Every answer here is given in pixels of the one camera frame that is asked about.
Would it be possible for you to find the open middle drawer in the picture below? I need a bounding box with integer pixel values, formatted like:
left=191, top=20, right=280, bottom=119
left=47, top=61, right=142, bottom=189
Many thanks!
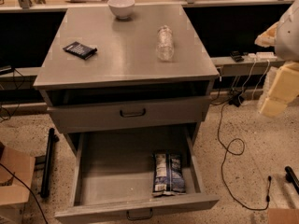
left=55, top=125, right=219, bottom=224

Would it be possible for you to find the white power strip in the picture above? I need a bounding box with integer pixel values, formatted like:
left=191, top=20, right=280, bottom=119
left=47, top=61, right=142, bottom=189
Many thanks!
left=248, top=51, right=277, bottom=60

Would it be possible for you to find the black small device on ledge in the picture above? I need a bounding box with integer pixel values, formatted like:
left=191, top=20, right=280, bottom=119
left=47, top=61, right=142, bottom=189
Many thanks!
left=230, top=51, right=244, bottom=63

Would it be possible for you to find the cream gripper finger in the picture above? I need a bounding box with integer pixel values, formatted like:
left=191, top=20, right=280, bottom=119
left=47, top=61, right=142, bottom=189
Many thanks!
left=254, top=22, right=278, bottom=48
left=258, top=62, right=299, bottom=118

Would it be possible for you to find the cardboard box bottom right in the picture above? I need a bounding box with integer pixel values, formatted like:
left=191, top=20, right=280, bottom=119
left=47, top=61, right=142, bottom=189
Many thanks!
left=268, top=208, right=299, bottom=224

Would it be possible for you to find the cardboard box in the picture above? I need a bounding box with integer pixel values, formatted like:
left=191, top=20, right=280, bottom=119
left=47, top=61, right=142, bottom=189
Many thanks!
left=268, top=208, right=299, bottom=224
left=0, top=145, right=35, bottom=224

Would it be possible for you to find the black calculator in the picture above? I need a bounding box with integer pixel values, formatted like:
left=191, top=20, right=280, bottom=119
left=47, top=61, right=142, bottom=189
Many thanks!
left=64, top=41, right=97, bottom=60

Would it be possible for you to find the clear plastic water bottle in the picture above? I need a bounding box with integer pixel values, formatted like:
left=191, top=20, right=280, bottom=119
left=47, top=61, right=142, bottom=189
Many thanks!
left=156, top=25, right=174, bottom=62

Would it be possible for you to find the blue chip bag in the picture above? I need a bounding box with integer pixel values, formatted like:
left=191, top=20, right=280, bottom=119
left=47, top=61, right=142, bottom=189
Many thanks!
left=152, top=153, right=186, bottom=197

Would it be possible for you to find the cardboard box left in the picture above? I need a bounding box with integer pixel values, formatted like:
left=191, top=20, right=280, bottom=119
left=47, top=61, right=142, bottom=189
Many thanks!
left=0, top=145, right=35, bottom=224

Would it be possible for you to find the black pole on floor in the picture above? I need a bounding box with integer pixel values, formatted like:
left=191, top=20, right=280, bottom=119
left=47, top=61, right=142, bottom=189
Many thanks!
left=40, top=128, right=59, bottom=199

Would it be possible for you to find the grey drawer cabinet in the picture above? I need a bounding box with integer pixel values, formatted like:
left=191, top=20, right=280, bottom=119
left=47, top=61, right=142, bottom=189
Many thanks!
left=35, top=5, right=219, bottom=151

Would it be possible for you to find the white bowl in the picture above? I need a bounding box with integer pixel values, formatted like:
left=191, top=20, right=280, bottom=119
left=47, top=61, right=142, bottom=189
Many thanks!
left=107, top=0, right=135, bottom=20

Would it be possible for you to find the black floor cable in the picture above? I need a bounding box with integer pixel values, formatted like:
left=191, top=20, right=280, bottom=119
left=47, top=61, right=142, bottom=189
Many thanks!
left=216, top=102, right=273, bottom=212

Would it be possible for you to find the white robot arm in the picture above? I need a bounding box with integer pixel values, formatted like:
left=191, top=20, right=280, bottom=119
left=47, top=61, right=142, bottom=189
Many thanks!
left=255, top=0, right=299, bottom=118

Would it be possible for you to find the closed top drawer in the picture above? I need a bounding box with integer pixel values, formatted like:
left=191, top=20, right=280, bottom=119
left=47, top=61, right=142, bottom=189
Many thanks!
left=48, top=96, right=210, bottom=133

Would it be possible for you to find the black tube right floor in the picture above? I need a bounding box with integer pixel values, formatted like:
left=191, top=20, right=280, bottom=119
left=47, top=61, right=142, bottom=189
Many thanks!
left=285, top=166, right=299, bottom=194

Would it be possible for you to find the black cable over box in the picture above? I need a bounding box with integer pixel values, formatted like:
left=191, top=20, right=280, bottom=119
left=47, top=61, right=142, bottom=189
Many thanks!
left=0, top=162, right=50, bottom=224

